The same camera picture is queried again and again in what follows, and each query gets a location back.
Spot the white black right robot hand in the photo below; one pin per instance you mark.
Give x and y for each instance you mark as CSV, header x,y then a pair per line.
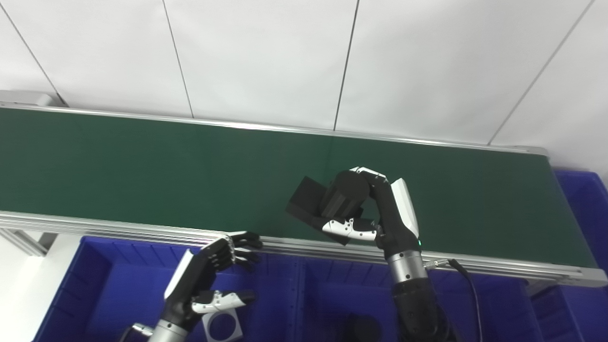
x,y
399,228

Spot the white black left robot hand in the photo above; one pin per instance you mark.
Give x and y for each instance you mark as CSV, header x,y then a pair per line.
x,y
190,285

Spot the black cylinder block part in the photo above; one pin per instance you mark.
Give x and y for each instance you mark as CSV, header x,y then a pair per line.
x,y
313,199
358,330

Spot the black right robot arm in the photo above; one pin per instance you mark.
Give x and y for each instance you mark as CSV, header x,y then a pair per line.
x,y
418,304

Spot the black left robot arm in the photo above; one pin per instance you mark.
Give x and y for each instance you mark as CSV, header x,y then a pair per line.
x,y
166,332

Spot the blue plastic bin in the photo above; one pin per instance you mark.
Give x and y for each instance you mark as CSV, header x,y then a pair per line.
x,y
584,308
498,313
104,294

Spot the green conveyor belt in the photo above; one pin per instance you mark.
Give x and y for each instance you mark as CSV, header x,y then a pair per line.
x,y
118,228
142,175

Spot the aluminium conveyor leg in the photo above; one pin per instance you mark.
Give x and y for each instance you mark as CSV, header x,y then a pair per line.
x,y
19,240

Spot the grey conveyor end cover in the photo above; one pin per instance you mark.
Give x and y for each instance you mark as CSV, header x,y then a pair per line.
x,y
28,98

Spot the grey square plate with hole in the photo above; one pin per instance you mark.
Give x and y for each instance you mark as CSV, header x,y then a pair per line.
x,y
209,336

